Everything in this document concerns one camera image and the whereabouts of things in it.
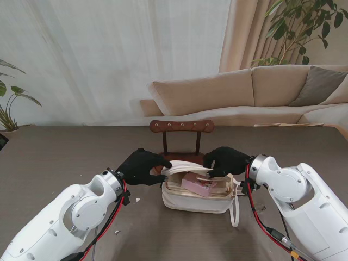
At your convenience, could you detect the tall dark-leaf houseplant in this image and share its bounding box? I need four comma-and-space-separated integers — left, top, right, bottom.
251, 0, 348, 67

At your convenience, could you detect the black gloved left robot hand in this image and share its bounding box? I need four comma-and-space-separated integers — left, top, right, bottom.
116, 148, 172, 187

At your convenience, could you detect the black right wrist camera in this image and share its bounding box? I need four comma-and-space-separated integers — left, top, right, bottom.
239, 178, 254, 195

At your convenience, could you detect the beige pleated curtain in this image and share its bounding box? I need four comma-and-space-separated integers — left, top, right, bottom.
219, 0, 348, 73

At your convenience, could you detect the grey sofa cushion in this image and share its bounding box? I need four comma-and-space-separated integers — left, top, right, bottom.
289, 65, 348, 107

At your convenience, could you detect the beige sofa cushion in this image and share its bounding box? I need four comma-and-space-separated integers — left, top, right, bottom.
319, 81, 348, 106

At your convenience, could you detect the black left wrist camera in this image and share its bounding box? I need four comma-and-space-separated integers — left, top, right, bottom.
119, 190, 132, 207

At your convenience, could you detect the red left arm cable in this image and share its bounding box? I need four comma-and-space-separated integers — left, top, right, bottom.
62, 178, 130, 261

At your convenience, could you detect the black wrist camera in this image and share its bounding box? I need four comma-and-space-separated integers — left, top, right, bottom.
119, 190, 132, 207
239, 178, 254, 195

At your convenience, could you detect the broad-leaf green houseplant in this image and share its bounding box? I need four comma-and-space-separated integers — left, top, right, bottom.
0, 59, 42, 131

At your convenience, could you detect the beige sofa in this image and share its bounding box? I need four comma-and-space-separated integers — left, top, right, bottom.
140, 64, 348, 131

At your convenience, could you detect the white sheer curtain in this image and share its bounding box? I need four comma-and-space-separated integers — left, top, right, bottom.
0, 0, 232, 127

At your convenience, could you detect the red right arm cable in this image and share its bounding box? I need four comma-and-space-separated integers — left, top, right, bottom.
244, 163, 313, 261

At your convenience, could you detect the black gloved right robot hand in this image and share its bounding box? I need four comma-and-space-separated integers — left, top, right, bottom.
203, 146, 252, 179

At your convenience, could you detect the brown wooden necklace stand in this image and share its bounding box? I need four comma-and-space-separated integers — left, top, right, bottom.
149, 120, 215, 164

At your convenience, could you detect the pink floral jewelry box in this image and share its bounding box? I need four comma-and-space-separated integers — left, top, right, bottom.
181, 173, 218, 197

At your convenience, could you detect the cream white zipper bag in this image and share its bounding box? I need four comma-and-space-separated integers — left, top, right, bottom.
160, 160, 241, 228

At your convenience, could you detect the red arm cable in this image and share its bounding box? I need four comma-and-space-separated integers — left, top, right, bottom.
244, 163, 313, 261
62, 178, 130, 261

